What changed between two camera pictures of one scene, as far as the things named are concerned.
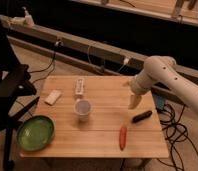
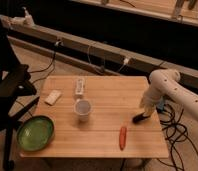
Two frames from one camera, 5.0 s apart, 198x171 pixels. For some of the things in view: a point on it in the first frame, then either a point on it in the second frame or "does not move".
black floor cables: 175,133 does not move
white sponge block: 53,97 does not move
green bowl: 35,133 does not move
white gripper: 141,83 -> 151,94
